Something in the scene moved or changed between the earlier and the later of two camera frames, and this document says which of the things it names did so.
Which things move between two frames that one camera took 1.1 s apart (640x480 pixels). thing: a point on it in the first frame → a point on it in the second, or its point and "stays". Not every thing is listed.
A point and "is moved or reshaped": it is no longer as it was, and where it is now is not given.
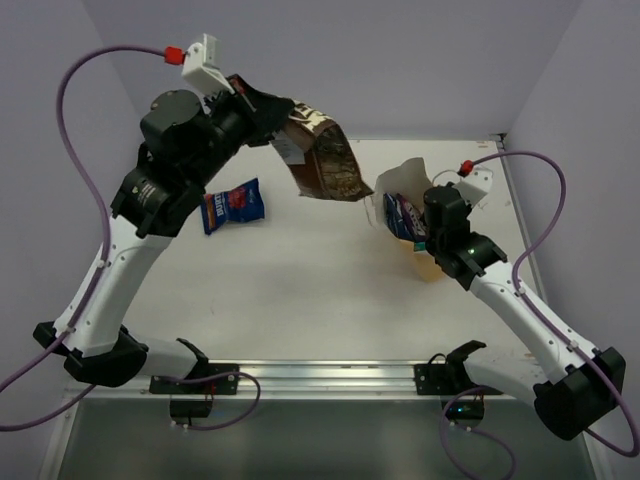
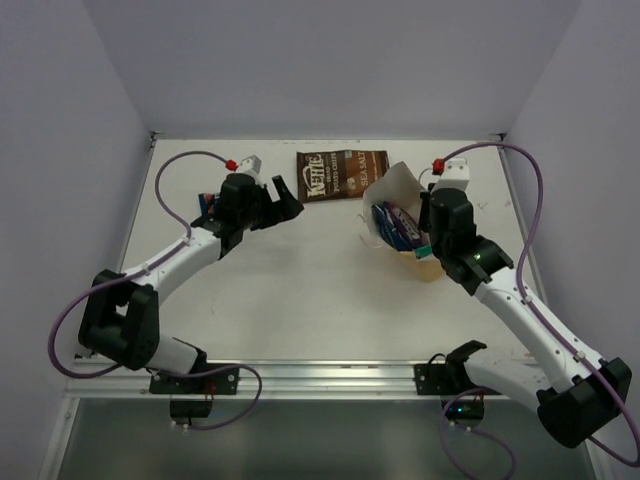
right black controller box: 467,409 stays
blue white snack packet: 403,218 → 389,229
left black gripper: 270,117 → 270,205
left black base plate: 216,386 stays
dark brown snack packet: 330,170 is moved or reshaped
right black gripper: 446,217 stays
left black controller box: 190,408 stays
